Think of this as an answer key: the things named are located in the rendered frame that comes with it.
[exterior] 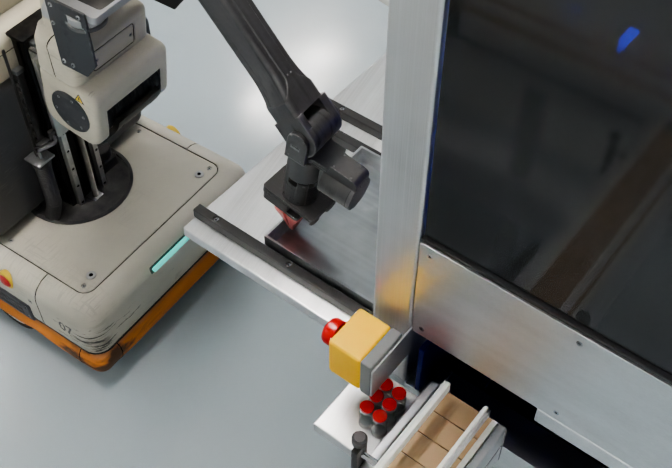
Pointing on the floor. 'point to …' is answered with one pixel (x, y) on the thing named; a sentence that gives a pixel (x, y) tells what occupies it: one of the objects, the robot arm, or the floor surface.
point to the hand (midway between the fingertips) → (293, 223)
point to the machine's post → (408, 139)
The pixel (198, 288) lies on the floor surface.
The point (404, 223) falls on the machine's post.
